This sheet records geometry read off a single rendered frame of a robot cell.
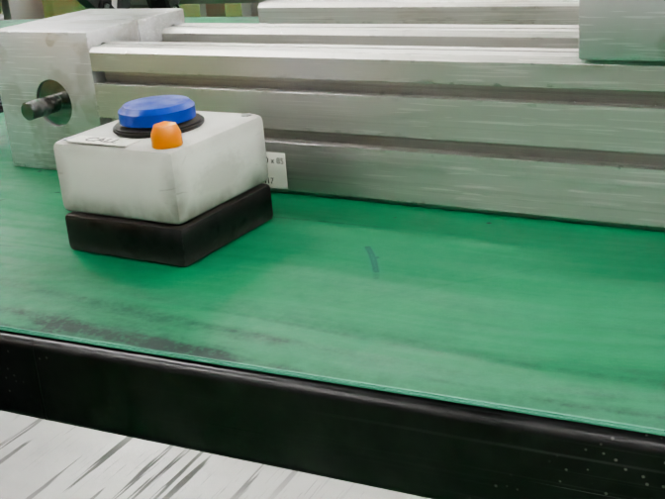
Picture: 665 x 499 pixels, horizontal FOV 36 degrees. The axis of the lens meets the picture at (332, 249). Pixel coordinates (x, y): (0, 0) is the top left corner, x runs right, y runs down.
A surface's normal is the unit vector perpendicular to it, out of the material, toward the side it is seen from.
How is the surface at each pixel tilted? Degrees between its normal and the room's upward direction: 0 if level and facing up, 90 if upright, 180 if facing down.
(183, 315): 0
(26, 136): 90
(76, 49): 90
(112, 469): 0
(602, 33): 90
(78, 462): 0
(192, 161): 90
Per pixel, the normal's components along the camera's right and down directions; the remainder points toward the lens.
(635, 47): -0.51, 0.33
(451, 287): -0.07, -0.93
